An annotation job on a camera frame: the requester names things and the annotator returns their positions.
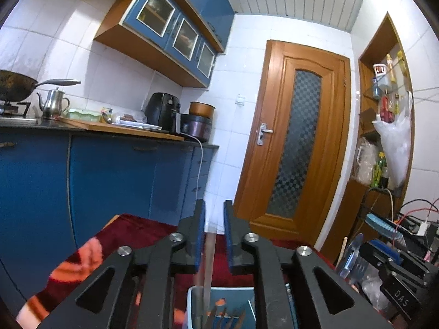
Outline wooden wall niche shelf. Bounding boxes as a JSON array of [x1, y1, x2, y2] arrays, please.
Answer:
[[322, 12, 415, 261]]

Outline black metal rack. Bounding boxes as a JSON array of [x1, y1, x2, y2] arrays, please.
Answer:
[[357, 187, 439, 247]]

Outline wooden chopstick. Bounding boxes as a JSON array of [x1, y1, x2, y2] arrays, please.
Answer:
[[338, 236, 348, 271]]

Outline clear plastic bags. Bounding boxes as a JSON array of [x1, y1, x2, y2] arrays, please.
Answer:
[[360, 274, 388, 312]]

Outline white power cable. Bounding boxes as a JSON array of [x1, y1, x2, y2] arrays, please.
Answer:
[[180, 132, 204, 206]]

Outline blue glass-door wall cabinet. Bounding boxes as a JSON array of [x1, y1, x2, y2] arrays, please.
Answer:
[[94, 0, 218, 88]]

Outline wooden door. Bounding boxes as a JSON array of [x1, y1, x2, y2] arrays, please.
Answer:
[[233, 39, 352, 247]]

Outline white charging cable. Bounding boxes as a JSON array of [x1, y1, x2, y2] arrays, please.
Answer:
[[377, 188, 395, 220]]

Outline blue plastic utensil box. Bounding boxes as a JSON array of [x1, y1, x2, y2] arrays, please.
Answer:
[[187, 283, 294, 329]]

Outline plate of food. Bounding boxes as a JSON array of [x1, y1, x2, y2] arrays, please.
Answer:
[[113, 113, 162, 131]]

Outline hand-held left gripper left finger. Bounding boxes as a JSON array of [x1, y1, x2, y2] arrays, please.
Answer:
[[38, 199, 206, 329]]

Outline green bottle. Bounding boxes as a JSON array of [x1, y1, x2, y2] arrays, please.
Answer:
[[374, 152, 388, 187]]

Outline white chopstick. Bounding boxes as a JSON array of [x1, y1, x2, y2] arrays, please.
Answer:
[[201, 230, 216, 317]]

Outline blue base cabinets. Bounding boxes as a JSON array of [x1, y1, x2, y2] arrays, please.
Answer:
[[0, 125, 220, 316]]

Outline white plastic bag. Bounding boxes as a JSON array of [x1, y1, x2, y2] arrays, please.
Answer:
[[372, 92, 412, 187]]

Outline silver door handle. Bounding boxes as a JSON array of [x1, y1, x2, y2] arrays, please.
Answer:
[[257, 123, 274, 146]]

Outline dark rice cooker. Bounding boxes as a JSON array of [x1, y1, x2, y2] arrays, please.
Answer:
[[178, 113, 211, 143]]

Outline red bottle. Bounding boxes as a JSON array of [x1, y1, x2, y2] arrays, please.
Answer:
[[380, 91, 393, 122]]

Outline brown pot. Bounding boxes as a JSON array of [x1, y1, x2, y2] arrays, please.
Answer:
[[188, 101, 216, 117]]

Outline blue flat box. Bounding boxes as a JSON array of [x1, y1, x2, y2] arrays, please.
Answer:
[[365, 212, 405, 244]]

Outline red cable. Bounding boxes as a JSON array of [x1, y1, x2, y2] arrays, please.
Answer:
[[399, 199, 439, 220]]

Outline green container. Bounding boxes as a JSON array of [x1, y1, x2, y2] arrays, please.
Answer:
[[67, 108, 102, 123]]

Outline printed plush blanket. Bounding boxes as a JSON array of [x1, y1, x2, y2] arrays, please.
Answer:
[[15, 212, 337, 329]]

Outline steel kettle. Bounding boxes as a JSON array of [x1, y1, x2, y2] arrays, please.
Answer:
[[37, 88, 70, 119]]

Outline gas stove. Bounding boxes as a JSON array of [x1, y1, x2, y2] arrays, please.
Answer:
[[0, 101, 31, 117]]

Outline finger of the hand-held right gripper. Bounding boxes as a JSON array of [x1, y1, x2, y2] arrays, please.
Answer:
[[358, 243, 398, 282], [375, 243, 429, 275]]

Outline wooden cutting board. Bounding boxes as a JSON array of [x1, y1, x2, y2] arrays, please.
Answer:
[[57, 117, 186, 141]]

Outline black air fryer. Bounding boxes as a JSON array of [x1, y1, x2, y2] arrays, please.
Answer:
[[144, 92, 181, 132]]

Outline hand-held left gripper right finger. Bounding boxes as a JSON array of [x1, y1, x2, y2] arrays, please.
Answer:
[[224, 199, 392, 329]]

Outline black wok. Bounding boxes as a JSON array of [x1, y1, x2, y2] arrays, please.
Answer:
[[0, 70, 82, 103]]

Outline plain blue wall cabinet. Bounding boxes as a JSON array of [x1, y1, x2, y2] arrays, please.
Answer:
[[165, 0, 235, 53]]

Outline clear bag of goods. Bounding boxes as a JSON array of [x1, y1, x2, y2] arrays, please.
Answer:
[[355, 137, 378, 184]]

